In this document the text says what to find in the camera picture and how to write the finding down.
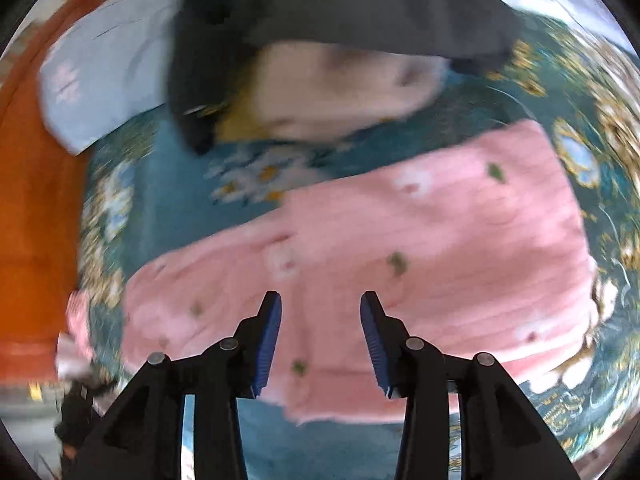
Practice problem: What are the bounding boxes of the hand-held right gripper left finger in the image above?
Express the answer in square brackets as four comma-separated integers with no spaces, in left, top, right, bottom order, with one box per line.
[75,290,283,480]

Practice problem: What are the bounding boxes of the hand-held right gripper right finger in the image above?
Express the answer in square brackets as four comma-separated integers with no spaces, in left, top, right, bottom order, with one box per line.
[360,290,581,480]

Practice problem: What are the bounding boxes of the pink floral fleece pants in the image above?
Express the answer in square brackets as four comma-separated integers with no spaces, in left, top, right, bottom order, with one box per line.
[122,120,601,426]

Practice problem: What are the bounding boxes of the teal floral blanket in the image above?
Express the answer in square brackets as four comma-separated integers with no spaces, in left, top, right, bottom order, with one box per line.
[75,10,640,480]

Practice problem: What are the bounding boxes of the pink cartoon print cloth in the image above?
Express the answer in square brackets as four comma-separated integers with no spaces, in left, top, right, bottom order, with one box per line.
[57,290,96,381]

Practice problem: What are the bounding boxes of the yellow knit garment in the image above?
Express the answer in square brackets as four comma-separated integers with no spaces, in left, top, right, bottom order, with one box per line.
[215,80,281,143]

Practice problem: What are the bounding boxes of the cream white garment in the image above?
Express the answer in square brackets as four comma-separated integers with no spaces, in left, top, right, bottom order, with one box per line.
[245,42,446,141]

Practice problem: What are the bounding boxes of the light blue pillow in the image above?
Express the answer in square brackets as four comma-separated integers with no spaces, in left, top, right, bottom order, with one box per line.
[37,0,183,156]

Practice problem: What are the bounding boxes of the dark grey garment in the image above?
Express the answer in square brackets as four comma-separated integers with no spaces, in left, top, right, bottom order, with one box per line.
[165,0,516,156]

